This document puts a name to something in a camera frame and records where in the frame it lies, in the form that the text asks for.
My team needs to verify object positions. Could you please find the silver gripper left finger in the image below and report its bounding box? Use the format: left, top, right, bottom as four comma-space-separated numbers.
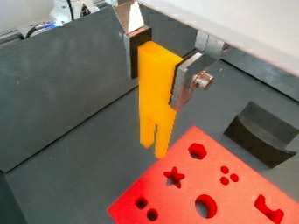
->
115, 1, 153, 79

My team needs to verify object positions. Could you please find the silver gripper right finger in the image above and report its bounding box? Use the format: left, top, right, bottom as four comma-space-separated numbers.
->
170, 31, 230, 111

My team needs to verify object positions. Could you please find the yellow two-pronged peg block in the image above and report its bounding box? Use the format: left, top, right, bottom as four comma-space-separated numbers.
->
138, 41, 183, 158

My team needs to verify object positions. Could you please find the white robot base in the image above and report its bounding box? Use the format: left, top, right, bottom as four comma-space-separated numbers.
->
18, 0, 101, 39

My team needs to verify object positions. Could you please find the dark grey side panel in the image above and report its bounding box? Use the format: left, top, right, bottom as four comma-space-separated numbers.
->
0, 6, 137, 172

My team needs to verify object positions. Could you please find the black curved foam block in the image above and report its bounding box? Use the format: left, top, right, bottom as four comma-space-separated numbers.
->
225, 101, 299, 168

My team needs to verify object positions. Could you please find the red shape-sorting board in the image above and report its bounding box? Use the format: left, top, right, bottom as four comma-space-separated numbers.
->
109, 127, 299, 224

